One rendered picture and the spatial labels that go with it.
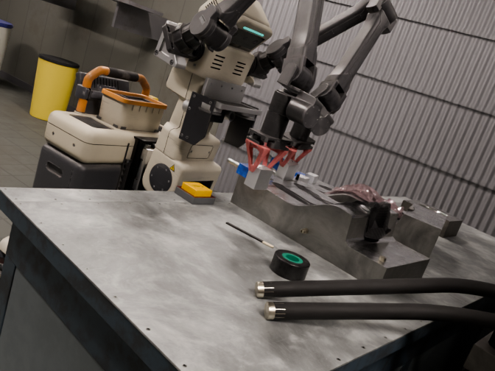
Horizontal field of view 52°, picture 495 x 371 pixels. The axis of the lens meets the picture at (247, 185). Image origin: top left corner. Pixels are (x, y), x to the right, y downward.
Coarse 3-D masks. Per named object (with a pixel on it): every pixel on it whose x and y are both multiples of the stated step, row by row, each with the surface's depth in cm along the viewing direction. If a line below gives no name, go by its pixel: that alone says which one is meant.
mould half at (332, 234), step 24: (240, 192) 142; (264, 192) 137; (264, 216) 136; (288, 216) 131; (312, 216) 126; (336, 216) 122; (360, 216) 123; (312, 240) 126; (336, 240) 122; (360, 240) 126; (384, 240) 134; (336, 264) 122; (360, 264) 118; (384, 264) 115; (408, 264) 122
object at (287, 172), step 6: (270, 156) 160; (270, 162) 157; (288, 162) 154; (294, 162) 156; (276, 168) 156; (282, 168) 154; (288, 168) 152; (294, 168) 155; (276, 174) 156; (282, 174) 154; (288, 174) 154; (294, 174) 157
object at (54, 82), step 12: (48, 60) 478; (60, 60) 491; (36, 72) 490; (48, 72) 482; (60, 72) 484; (72, 72) 493; (36, 84) 489; (48, 84) 485; (60, 84) 489; (72, 84) 502; (36, 96) 491; (48, 96) 489; (60, 96) 495; (36, 108) 493; (48, 108) 493; (60, 108) 501
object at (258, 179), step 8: (232, 160) 131; (240, 168) 127; (256, 168) 123; (264, 168) 125; (248, 176) 124; (256, 176) 123; (264, 176) 124; (248, 184) 124; (256, 184) 123; (264, 184) 126
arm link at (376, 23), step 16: (384, 0) 156; (368, 16) 157; (384, 16) 156; (368, 32) 152; (384, 32) 161; (352, 48) 152; (368, 48) 152; (352, 64) 148; (336, 80) 144; (320, 96) 144; (336, 96) 145
